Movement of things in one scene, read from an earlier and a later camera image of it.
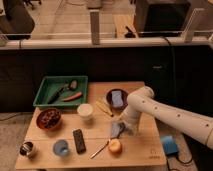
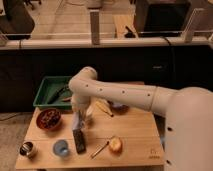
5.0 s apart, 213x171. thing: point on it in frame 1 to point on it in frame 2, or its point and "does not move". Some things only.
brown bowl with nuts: x=48 y=118 does not move
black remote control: x=79 y=141 does not move
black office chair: x=16 y=22 does not move
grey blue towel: x=115 y=128 to x=77 y=121
